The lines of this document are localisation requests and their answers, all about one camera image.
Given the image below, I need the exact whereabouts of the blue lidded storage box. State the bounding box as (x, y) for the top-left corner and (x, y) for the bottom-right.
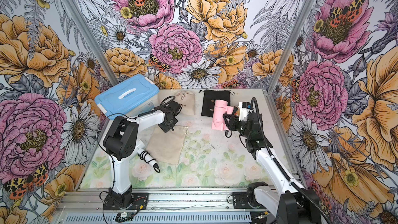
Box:
(94, 74), (160, 120)

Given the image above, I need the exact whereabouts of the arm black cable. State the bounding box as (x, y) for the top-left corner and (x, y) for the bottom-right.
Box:
(250, 97), (333, 224)
(96, 95), (176, 194)

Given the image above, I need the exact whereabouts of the white hair dryer left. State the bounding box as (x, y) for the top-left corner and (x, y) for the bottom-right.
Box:
(134, 140), (160, 173)

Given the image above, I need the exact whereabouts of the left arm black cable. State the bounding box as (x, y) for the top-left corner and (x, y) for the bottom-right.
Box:
(96, 95), (176, 194)

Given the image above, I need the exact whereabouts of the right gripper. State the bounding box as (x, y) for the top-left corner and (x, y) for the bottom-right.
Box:
(223, 113), (252, 139)

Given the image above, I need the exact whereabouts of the black hair dryer pouch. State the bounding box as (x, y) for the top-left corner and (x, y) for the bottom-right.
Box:
(199, 89), (235, 117)

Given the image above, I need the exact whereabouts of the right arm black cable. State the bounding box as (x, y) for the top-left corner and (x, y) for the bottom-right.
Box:
(250, 97), (333, 224)

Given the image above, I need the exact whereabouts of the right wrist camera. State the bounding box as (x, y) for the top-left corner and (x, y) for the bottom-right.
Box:
(238, 102), (251, 121)

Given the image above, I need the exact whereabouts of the aluminium front rail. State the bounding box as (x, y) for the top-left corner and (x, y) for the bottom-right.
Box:
(53, 186), (277, 224)

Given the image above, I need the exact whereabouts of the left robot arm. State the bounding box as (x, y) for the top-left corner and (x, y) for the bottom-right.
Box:
(103, 96), (181, 211)

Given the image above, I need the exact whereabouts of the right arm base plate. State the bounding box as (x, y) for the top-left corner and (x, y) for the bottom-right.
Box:
(232, 192), (266, 209)

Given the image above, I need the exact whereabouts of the pink hair dryer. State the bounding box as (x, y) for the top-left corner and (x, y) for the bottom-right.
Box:
(211, 100), (238, 138)

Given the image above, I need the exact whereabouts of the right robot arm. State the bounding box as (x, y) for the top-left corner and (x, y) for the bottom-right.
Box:
(223, 112), (322, 224)

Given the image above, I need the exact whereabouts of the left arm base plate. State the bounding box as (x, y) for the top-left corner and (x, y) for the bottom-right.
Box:
(103, 192), (149, 211)

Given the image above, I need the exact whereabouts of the beige cloth bag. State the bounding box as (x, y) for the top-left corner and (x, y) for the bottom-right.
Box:
(174, 91), (195, 116)
(146, 126), (188, 165)

